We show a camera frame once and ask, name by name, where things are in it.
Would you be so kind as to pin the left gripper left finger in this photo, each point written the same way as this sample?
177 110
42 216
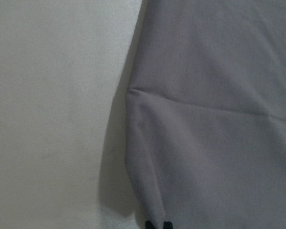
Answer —
149 225

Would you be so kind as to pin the brown t-shirt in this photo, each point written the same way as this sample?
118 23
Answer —
206 114

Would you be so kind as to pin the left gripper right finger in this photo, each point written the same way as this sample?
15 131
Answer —
168 225

